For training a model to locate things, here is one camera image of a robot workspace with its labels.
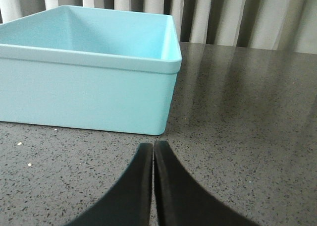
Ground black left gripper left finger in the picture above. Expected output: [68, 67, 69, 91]
[68, 143, 152, 226]

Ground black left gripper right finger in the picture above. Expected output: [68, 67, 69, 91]
[154, 141, 255, 226]

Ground light blue plastic box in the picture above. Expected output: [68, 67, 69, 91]
[0, 5, 182, 135]

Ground grey pleated curtain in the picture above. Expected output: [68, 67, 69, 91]
[0, 0, 317, 54]

